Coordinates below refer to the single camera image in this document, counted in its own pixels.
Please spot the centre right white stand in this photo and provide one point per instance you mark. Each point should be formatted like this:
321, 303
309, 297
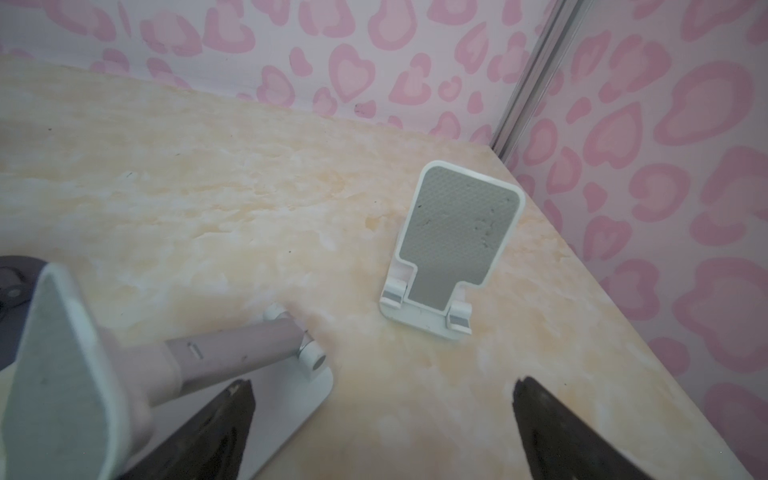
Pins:
82, 406

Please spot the white stand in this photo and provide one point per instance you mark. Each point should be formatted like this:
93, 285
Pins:
82, 406
455, 231

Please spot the right corner aluminium post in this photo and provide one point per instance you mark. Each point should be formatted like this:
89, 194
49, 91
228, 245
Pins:
559, 29

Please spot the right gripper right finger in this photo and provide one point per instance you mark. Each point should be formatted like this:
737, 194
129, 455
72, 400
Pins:
560, 445

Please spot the far right white stand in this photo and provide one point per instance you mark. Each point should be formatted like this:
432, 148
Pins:
455, 231

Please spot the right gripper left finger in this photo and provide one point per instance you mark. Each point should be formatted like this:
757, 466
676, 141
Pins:
210, 445

